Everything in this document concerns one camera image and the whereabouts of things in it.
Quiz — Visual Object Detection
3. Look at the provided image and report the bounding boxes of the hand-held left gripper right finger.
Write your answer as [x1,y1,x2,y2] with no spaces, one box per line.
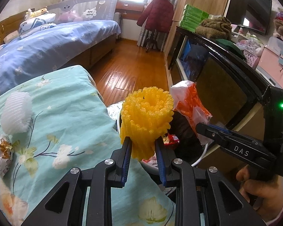
[154,138,266,226]

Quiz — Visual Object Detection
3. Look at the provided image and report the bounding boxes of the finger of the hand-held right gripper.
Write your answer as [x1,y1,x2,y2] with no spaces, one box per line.
[195,122,227,147]
[209,124,233,134]

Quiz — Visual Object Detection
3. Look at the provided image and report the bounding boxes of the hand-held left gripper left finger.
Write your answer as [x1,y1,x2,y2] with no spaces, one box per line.
[21,137,134,226]

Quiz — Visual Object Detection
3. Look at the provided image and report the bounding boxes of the white bin with black liner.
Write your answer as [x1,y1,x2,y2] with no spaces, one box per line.
[115,113,209,177]

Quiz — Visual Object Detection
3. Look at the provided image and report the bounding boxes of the orange and white plastic bag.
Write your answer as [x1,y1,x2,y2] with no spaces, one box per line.
[170,80,213,144]

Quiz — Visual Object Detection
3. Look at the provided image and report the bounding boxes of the tall yellow foam net sleeve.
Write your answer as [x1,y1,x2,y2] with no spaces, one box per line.
[120,87,174,160]

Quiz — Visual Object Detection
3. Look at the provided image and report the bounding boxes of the white foam net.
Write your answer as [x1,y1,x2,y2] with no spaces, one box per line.
[0,92,33,135]

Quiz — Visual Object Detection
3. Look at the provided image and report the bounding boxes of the gold snack wrapper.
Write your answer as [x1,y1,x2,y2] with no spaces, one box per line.
[0,135,14,177]

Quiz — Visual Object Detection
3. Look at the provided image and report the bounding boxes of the person's right forearm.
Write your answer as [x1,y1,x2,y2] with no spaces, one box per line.
[259,188,283,226]

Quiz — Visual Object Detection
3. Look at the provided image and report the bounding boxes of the person's right hand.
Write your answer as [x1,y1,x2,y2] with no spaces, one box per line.
[236,165,283,217]

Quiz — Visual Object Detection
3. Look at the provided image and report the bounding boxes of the black cabinet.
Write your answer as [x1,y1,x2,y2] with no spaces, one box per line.
[167,26,283,151]

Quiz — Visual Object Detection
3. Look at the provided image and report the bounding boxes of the white lattice basket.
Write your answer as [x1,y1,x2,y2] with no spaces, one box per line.
[243,49,260,67]

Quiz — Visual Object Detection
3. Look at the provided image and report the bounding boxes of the dark green cloth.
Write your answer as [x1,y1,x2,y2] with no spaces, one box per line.
[213,39,244,57]

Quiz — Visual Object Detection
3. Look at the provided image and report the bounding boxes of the pink storage box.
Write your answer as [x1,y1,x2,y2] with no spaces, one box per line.
[257,36,283,85]

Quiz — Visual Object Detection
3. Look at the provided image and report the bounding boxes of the brown fluffy cloth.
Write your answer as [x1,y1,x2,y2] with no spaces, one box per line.
[195,16,233,39]

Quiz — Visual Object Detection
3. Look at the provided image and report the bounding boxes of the wooden coat rack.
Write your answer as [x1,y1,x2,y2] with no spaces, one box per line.
[145,0,174,52]

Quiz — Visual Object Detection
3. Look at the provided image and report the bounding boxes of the stack of green boxes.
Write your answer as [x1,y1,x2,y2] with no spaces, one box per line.
[179,3,209,32]

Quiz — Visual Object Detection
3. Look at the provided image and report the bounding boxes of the black television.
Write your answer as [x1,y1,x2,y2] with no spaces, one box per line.
[226,0,273,35]

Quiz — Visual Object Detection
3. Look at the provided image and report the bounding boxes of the dark red coat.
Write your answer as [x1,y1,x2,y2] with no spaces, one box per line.
[136,0,175,33]

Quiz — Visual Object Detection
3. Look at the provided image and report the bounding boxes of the bed with blue sheet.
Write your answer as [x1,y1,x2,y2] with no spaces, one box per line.
[0,19,122,95]

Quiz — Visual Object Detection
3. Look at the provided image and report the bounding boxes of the wooden desk with drawers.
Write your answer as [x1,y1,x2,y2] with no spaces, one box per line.
[115,0,147,12]

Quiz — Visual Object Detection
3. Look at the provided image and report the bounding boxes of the pink plush toys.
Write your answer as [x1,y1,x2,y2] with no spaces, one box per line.
[59,11,85,23]

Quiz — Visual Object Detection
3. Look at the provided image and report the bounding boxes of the folded blue and white quilt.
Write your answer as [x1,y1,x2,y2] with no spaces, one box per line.
[18,13,57,39]

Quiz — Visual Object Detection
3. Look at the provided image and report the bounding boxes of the pink pillow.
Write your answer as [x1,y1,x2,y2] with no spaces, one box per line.
[3,31,20,44]

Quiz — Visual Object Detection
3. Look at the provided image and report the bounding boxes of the yellow plush toy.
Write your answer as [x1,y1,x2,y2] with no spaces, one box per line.
[25,8,49,20]

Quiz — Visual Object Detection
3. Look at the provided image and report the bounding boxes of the wooden headboard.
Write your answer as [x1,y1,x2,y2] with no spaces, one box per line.
[0,12,29,50]

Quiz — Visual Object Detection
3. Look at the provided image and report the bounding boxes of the grey mesh bed rail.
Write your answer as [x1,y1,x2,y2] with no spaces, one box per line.
[46,0,117,25]

